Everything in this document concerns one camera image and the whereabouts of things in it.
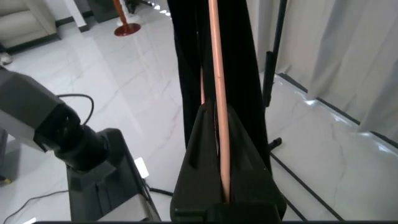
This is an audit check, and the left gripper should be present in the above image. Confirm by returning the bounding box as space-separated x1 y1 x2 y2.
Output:
66 127 162 223

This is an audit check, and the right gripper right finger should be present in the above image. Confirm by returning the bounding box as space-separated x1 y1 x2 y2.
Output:
226 104 287 222

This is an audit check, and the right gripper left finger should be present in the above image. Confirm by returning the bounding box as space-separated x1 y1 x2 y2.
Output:
170 99 227 223

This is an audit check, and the pink clothes hanger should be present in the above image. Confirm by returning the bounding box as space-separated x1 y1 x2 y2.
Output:
198 0 232 203

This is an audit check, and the black garment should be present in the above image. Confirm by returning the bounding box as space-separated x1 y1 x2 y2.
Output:
167 0 272 174

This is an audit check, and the black clothes rack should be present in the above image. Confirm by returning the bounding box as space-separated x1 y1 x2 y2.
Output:
262 0 345 222

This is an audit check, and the white curtain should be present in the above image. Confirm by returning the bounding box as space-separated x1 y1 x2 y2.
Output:
247 0 398 144

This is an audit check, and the red round stand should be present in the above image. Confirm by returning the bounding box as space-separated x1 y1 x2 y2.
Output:
112 0 142 37

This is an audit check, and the beige sofa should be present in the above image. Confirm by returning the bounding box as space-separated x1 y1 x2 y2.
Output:
0 0 59 48

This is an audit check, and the black cable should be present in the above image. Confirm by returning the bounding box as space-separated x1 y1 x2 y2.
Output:
2 189 70 223
57 93 95 126

